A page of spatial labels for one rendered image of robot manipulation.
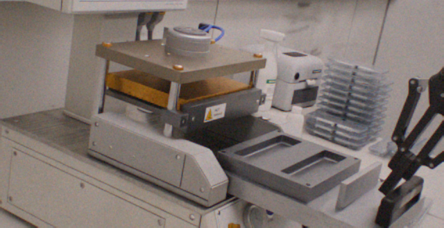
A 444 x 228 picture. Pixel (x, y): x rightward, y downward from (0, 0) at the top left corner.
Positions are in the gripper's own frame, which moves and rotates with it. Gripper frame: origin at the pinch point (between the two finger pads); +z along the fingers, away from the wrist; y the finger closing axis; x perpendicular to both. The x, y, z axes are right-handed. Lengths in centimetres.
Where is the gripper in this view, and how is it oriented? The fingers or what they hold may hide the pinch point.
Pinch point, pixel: (397, 173)
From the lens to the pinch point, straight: 101.3
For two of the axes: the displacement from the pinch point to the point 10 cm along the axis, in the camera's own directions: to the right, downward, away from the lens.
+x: 5.4, -1.4, 8.3
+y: 7.2, 5.9, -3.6
